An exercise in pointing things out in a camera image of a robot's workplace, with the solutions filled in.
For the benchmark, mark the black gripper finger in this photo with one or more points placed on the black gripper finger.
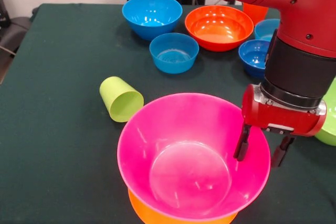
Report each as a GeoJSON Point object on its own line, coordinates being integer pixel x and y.
{"type": "Point", "coordinates": [282, 153]}
{"type": "Point", "coordinates": [242, 145]}

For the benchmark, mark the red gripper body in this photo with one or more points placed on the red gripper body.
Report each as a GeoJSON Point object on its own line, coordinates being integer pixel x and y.
{"type": "Point", "coordinates": [275, 119]}

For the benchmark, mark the light green bowl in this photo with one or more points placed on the light green bowl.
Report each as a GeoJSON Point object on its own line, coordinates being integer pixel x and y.
{"type": "Point", "coordinates": [329, 132]}

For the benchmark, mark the medium blue bowl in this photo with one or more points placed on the medium blue bowl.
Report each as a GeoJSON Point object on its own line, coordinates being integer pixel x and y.
{"type": "Point", "coordinates": [152, 11]}

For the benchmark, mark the small dark blue bowl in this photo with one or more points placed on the small dark blue bowl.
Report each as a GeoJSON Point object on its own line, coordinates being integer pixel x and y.
{"type": "Point", "coordinates": [253, 58]}

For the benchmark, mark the shallow red-orange bowl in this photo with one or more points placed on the shallow red-orange bowl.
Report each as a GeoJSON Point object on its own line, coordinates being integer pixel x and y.
{"type": "Point", "coordinates": [218, 30]}

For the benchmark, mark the dark green tablecloth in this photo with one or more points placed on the dark green tablecloth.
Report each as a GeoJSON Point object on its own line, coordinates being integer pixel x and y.
{"type": "Point", "coordinates": [52, 129]}

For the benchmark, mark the large pink bowl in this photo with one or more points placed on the large pink bowl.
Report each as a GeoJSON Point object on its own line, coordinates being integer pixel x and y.
{"type": "Point", "coordinates": [189, 134]}

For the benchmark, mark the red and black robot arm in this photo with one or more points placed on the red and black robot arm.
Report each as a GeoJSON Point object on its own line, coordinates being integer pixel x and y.
{"type": "Point", "coordinates": [302, 24]}

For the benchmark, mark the large light orange bowl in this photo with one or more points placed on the large light orange bowl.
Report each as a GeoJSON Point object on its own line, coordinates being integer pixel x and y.
{"type": "Point", "coordinates": [147, 213]}

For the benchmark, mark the dark grey chair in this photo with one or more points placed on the dark grey chair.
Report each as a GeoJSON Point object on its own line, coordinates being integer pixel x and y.
{"type": "Point", "coordinates": [15, 32]}

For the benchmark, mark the red-orange cup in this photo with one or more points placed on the red-orange cup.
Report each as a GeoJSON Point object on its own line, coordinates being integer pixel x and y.
{"type": "Point", "coordinates": [253, 12]}

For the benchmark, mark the small light blue bowl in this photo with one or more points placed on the small light blue bowl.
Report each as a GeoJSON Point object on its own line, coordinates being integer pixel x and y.
{"type": "Point", "coordinates": [265, 31]}
{"type": "Point", "coordinates": [173, 61]}

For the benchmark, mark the light green cup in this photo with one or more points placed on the light green cup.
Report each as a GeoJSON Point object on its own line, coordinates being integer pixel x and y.
{"type": "Point", "coordinates": [115, 93]}

